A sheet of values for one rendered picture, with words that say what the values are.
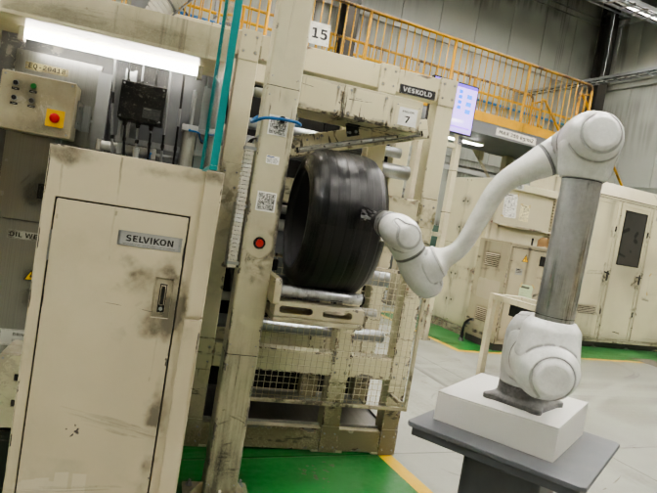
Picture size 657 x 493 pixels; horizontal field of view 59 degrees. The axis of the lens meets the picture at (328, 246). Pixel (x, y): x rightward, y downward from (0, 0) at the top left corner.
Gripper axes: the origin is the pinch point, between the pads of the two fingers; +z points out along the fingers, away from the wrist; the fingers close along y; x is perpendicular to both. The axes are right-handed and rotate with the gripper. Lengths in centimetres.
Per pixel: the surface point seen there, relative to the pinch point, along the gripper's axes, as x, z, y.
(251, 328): 54, 16, 30
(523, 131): -90, 672, -476
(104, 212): 4, -51, 82
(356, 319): 42.8, 7.3, -7.9
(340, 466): 132, 47, -32
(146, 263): 15, -53, 71
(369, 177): -11.4, 12.1, -2.1
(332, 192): -4.2, 6.3, 12.1
